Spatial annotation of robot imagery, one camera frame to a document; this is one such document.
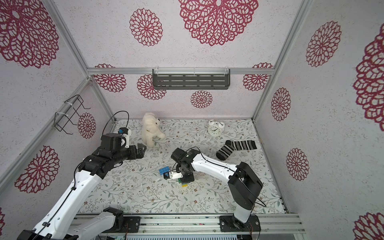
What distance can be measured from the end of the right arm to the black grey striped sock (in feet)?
1.15

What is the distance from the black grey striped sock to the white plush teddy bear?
447 millimetres

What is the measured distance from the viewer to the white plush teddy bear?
0.95 metres

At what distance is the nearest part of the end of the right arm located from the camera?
61 cm

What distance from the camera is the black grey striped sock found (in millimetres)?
1021

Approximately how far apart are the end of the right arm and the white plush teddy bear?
0.33 metres
